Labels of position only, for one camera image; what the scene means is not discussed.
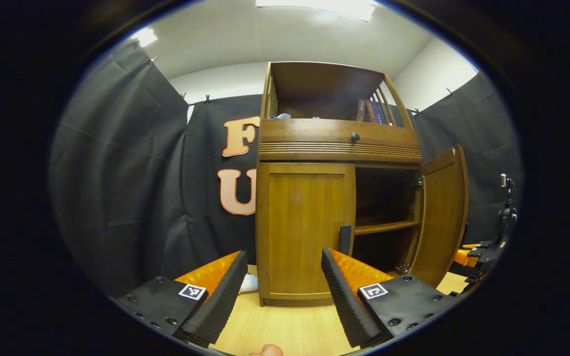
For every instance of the white plush toy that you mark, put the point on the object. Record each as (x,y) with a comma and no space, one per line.
(249,284)

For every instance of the small ceiling light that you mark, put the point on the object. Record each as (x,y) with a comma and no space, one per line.
(145,37)

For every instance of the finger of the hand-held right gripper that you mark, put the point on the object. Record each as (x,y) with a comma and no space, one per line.
(463,257)

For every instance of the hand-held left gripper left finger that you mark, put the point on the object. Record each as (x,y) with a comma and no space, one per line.
(220,301)

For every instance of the black drawer knob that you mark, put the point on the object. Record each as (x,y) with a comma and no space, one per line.
(355,137)

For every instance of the wooden cabinet drawer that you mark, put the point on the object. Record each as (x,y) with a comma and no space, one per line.
(305,131)

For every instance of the row of dark books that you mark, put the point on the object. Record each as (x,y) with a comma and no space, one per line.
(370,112)

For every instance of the wooden shoe cabinet door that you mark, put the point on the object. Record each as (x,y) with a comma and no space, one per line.
(441,212)
(300,222)

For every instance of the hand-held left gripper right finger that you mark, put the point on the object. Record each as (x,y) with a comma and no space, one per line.
(347,306)

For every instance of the long ceiling light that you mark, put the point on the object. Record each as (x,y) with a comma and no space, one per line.
(324,7)

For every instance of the wooden inner shelf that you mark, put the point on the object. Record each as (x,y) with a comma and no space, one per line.
(384,227)

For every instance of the wooden double-door shoe cabinet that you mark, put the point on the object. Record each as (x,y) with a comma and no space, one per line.
(339,151)

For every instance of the metal door hinge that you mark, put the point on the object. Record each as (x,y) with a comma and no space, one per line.
(403,267)
(419,184)

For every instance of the white blue cloth item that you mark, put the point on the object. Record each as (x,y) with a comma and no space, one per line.
(280,116)

